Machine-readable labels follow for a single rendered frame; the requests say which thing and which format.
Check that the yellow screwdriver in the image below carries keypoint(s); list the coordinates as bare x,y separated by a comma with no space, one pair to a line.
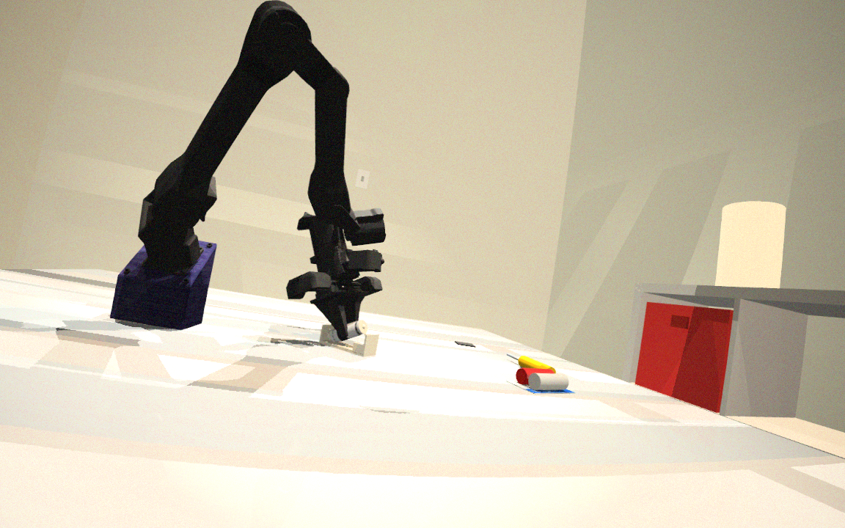
528,363

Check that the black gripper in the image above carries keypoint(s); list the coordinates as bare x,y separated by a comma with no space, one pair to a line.
340,305

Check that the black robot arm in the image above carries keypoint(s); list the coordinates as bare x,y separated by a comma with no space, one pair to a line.
277,42

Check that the white and black battery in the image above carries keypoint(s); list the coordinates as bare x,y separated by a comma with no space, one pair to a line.
355,329

